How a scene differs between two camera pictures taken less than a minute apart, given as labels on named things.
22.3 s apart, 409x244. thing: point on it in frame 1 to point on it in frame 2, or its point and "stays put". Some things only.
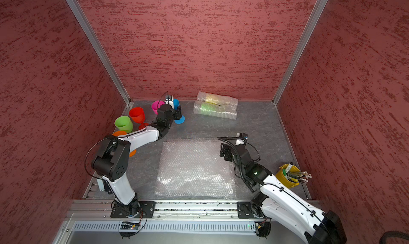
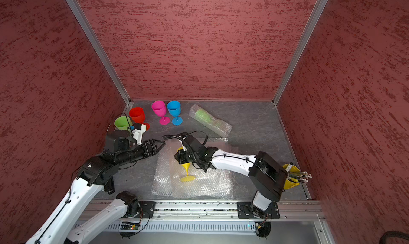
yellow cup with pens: x=289 y=176 stays put
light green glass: x=215 y=111 to x=203 y=116
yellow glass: x=217 y=99 to x=187 y=178
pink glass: x=156 y=105 stays put
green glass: x=124 y=123 stays put
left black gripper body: x=176 y=115 to x=135 y=152
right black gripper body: x=229 y=157 to x=185 y=157
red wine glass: x=137 y=114 stays put
